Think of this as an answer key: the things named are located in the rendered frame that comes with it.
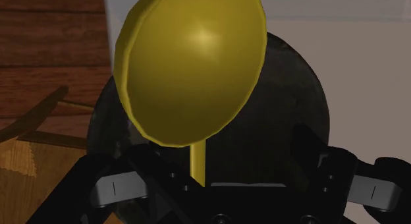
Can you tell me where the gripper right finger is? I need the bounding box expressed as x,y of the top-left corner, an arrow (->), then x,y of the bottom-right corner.
290,123 -> 411,224

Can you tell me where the black round bowl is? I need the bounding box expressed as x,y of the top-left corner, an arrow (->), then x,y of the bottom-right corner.
86,32 -> 331,219

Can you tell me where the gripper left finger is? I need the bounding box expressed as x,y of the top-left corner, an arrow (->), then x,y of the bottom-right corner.
27,144 -> 207,224

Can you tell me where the yellow spoon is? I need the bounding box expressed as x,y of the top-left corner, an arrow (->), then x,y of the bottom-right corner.
113,0 -> 268,188

